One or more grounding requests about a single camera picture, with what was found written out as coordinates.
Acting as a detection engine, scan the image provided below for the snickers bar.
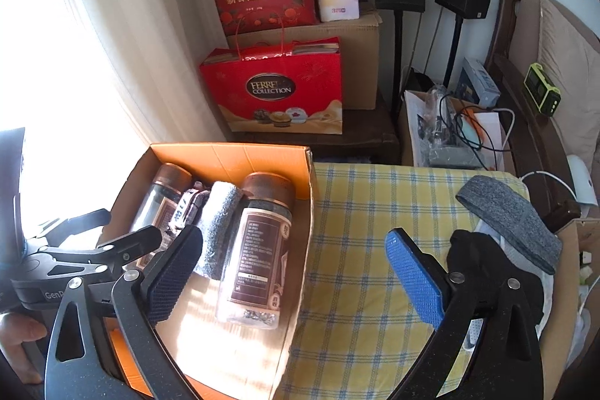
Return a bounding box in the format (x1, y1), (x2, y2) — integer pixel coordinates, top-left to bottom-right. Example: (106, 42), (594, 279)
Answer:
(169, 188), (210, 235)

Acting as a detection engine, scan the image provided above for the white mesh garment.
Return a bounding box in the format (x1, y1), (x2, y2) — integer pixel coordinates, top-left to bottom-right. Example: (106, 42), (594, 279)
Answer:
(460, 218), (557, 354)

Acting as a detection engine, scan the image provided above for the grey knit headband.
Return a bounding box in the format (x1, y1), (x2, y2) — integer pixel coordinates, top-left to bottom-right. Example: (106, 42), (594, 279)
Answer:
(456, 175), (563, 275)

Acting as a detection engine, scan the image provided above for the person's left hand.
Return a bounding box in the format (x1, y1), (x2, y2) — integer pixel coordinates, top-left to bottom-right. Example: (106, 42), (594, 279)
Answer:
(0, 313), (48, 385)

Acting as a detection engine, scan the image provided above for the glass jar left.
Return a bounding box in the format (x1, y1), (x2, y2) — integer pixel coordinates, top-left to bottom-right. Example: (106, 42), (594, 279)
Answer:
(130, 162), (192, 270)

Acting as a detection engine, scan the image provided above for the glass jar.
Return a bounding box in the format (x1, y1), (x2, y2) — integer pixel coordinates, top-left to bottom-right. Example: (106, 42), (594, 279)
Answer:
(130, 162), (192, 270)
(216, 172), (295, 330)

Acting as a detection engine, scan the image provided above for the orange cardboard box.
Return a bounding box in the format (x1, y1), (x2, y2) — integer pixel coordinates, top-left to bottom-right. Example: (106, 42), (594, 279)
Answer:
(100, 143), (315, 399)

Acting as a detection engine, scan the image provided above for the grey rolled sock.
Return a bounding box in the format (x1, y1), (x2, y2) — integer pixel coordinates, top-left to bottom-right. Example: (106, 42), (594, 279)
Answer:
(194, 181), (242, 280)

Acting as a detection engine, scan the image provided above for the glass jar right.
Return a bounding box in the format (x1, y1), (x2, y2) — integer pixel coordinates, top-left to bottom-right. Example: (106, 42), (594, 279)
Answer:
(216, 172), (295, 330)

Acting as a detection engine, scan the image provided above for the open brown cardboard box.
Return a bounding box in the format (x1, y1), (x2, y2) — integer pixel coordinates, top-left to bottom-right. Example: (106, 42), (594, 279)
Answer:
(540, 218), (599, 399)

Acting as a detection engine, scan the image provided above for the yellow plaid cloth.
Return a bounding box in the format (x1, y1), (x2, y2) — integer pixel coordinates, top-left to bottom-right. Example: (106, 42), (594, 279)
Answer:
(275, 161), (531, 400)

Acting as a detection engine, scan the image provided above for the white rounded device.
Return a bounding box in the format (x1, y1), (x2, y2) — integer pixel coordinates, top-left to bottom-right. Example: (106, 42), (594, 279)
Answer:
(567, 154), (598, 206)

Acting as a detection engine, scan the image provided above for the red ferrero gift bag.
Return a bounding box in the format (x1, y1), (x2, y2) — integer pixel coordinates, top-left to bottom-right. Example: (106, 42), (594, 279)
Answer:
(199, 36), (343, 135)

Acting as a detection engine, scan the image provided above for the white curtain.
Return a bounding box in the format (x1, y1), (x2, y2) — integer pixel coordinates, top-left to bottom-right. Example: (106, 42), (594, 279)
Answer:
(80, 0), (231, 142)

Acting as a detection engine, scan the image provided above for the dark low cabinet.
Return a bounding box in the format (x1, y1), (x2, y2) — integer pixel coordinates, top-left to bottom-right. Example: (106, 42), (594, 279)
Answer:
(231, 92), (402, 165)

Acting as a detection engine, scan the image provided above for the green yellow portable device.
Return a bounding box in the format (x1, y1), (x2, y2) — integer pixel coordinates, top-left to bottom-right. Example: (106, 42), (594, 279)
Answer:
(524, 63), (561, 117)

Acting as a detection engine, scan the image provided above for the small white blue box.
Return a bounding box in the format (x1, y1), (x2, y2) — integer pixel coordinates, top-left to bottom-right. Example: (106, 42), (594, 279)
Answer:
(456, 58), (500, 109)

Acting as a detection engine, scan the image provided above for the large brown cardboard box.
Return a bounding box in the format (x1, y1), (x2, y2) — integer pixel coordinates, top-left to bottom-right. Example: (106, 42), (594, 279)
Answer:
(227, 10), (381, 109)

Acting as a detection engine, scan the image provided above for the beige sofa cushion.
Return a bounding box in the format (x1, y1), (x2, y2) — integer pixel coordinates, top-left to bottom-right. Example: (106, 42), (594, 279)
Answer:
(508, 0), (599, 171)

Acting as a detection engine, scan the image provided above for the white charging cable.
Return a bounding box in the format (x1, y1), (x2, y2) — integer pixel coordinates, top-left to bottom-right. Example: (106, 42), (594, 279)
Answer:
(519, 169), (578, 199)

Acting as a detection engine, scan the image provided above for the box of cables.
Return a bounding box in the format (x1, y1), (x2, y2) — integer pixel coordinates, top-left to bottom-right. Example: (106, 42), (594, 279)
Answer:
(399, 86), (516, 174)

